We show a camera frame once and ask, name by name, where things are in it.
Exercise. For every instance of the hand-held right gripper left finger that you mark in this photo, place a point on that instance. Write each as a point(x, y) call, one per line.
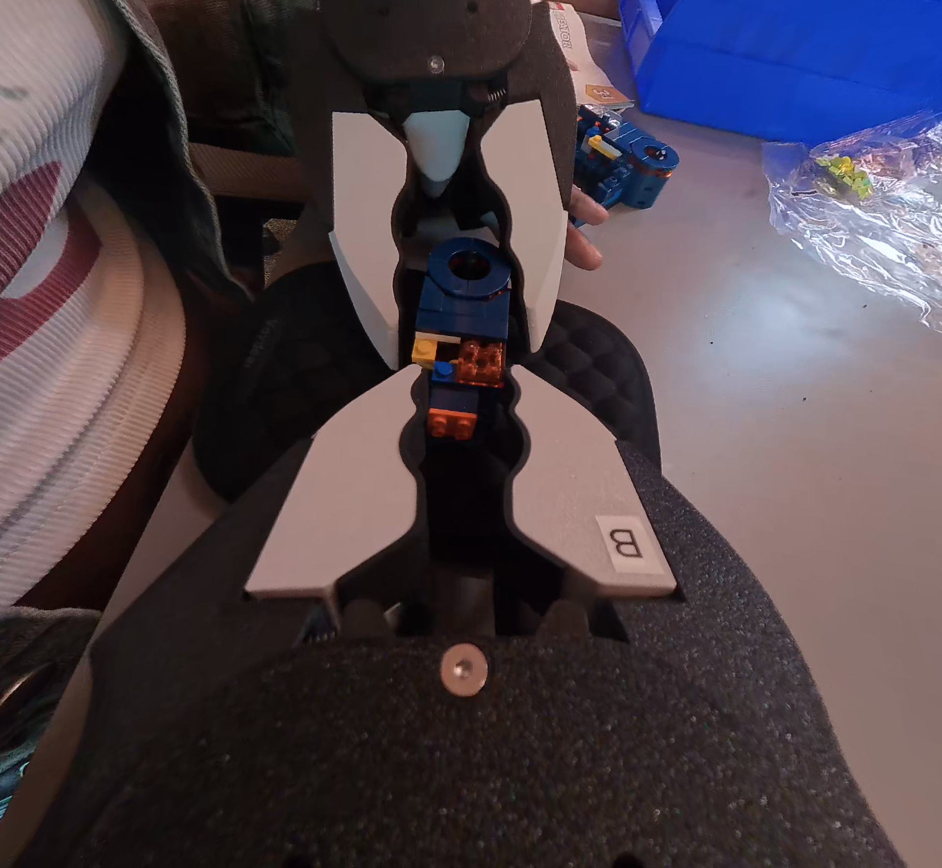
point(338, 507)

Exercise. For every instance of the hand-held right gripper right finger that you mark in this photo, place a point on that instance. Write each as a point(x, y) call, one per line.
point(581, 492)

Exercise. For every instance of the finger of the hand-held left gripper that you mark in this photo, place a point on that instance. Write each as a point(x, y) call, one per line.
point(537, 220)
point(360, 220)

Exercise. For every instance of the blue toy brick assembly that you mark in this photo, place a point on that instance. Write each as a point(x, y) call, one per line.
point(463, 308)
point(625, 161)

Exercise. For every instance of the small orange and blue brick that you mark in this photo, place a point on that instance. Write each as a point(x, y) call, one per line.
point(452, 408)

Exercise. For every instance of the person's left hand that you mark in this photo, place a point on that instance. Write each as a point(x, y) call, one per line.
point(585, 235)

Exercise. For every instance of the black wrist rest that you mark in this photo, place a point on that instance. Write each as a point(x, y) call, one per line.
point(279, 382)

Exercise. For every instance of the white instruction booklet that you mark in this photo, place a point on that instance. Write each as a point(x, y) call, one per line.
point(581, 66)

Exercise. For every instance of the person's denim jacket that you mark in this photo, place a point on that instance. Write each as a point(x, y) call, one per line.
point(221, 36)

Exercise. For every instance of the person's white patterned shirt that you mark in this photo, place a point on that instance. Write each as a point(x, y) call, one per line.
point(66, 294)

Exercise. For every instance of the crinkled clear bag with bricks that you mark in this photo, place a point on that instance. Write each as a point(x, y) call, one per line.
point(868, 220)

